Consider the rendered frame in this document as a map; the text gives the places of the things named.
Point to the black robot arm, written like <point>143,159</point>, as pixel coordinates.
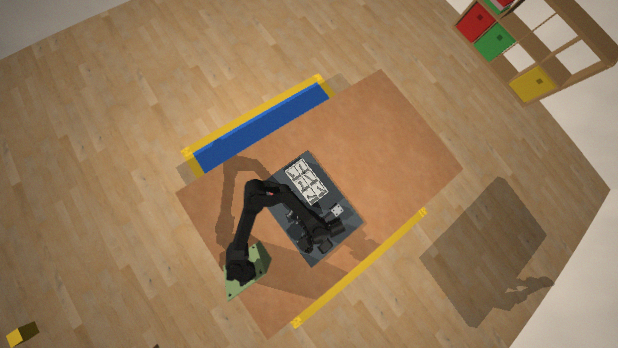
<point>255,199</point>

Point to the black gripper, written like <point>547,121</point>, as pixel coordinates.
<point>325,246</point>

